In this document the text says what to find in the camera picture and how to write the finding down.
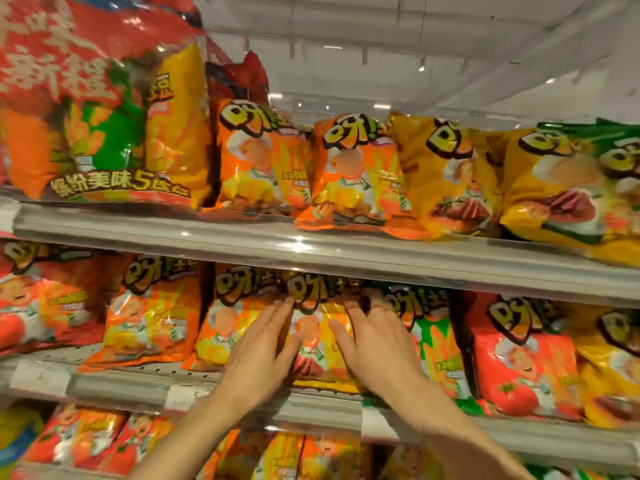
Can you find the person's right hand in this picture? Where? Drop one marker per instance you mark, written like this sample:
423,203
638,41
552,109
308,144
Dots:
385,359

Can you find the person's left hand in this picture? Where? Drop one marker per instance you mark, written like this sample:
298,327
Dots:
255,374

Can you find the yellow chef-print chips bag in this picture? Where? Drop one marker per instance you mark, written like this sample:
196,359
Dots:
316,354

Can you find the grey metal store shelf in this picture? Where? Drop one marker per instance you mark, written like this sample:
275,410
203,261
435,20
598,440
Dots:
400,264

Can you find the shelf snack bags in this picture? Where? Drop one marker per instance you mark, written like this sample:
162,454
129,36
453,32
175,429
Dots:
450,184

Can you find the person's left forearm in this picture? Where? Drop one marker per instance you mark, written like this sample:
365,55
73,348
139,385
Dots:
185,444

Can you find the person's right forearm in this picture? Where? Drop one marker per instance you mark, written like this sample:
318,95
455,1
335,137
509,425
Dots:
470,444

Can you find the large yellow blue snack bag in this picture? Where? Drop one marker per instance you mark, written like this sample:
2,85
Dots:
17,434

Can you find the rectangular ceiling light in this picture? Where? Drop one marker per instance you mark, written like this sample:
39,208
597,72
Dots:
382,106

